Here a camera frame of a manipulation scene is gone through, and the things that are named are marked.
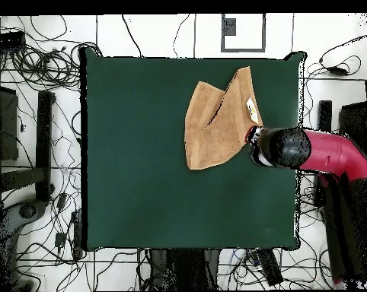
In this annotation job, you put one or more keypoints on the tan terry towel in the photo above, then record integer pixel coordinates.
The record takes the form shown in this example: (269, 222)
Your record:
(208, 140)

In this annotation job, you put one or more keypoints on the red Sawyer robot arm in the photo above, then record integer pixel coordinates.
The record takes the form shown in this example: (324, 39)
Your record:
(329, 152)

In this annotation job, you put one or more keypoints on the flat black box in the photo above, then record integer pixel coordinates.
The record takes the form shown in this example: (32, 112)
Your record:
(7, 39)

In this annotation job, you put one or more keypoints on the large black box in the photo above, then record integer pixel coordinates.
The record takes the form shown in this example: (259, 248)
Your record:
(352, 121)
(7, 121)

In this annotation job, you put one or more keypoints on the grey square floor marker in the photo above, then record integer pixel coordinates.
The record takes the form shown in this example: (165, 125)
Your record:
(229, 27)

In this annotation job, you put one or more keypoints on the dark green table cloth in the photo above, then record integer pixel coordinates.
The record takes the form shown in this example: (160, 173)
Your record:
(125, 152)

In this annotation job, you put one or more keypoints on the black oblong floor box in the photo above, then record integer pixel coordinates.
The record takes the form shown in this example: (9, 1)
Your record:
(270, 267)

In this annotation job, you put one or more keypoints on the long black power strip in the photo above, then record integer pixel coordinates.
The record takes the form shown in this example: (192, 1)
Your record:
(77, 231)

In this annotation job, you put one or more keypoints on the small black power adapter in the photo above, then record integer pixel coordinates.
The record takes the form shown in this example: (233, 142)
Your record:
(60, 239)

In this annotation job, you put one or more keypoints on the office chair base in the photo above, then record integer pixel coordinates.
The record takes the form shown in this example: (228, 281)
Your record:
(28, 211)

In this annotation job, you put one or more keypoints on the black metal frame bar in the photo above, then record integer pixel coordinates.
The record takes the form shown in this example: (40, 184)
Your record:
(325, 115)
(45, 137)

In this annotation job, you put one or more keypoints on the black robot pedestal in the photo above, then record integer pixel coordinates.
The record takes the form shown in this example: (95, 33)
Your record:
(186, 267)

